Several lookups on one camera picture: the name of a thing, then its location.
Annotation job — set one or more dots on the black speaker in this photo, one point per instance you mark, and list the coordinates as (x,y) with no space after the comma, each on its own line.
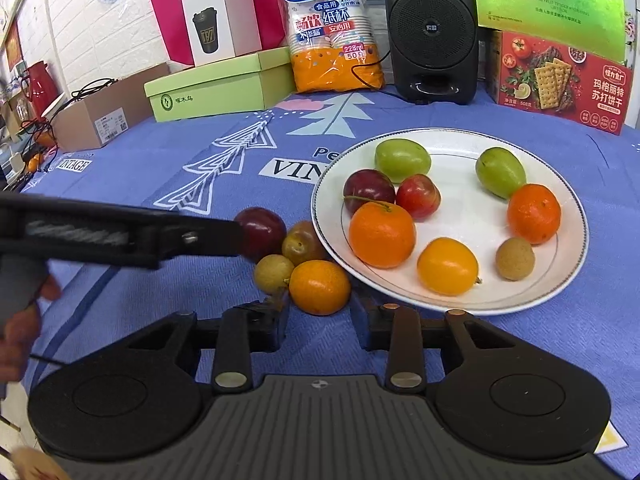
(432,25)

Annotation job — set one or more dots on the brown longan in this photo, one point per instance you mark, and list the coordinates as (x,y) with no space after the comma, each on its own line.
(273,273)
(515,258)

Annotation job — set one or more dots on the orange paper cup pack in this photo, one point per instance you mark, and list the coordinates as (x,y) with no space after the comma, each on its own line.
(330,25)

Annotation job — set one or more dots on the white plate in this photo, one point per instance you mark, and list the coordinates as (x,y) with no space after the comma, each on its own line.
(470,220)

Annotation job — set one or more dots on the brown cardboard box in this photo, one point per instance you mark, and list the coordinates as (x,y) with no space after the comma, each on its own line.
(107,120)

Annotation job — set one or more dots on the brownish green plum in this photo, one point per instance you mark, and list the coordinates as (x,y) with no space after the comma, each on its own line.
(303,242)

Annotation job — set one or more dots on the red kettle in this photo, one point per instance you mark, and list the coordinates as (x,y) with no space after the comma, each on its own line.
(39,82)

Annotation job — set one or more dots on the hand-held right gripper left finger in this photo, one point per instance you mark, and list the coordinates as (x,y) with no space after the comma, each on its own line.
(277,330)

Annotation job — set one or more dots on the red cracker box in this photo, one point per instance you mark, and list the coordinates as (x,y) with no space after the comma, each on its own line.
(560,85)

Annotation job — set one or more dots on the green gift box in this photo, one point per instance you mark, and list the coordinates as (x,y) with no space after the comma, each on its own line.
(550,0)

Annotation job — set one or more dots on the dark red plum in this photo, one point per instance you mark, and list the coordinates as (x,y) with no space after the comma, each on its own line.
(369,189)
(262,232)

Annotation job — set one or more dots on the person's left hand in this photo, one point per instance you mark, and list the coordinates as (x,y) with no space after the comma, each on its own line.
(20,345)

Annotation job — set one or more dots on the orange tangerine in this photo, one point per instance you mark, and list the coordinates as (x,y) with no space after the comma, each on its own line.
(533,213)

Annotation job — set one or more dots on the green shoe box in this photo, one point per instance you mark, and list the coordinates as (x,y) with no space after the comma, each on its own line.
(220,90)

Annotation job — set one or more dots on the tangerine with stem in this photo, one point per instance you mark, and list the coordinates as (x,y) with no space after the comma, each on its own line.
(382,235)

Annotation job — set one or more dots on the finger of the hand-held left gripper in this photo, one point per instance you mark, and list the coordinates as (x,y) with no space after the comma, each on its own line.
(215,240)

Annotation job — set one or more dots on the orange kumquat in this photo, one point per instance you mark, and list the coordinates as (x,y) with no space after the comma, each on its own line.
(320,287)

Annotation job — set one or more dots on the yellow kumquat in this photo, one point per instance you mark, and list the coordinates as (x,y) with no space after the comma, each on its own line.
(447,266)

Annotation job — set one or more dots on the white cup box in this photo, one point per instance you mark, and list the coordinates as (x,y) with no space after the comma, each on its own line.
(220,25)

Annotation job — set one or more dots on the blue printed tablecloth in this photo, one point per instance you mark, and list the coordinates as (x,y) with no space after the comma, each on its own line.
(150,170)

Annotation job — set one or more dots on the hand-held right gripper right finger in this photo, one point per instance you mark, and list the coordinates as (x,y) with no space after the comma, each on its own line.
(361,327)

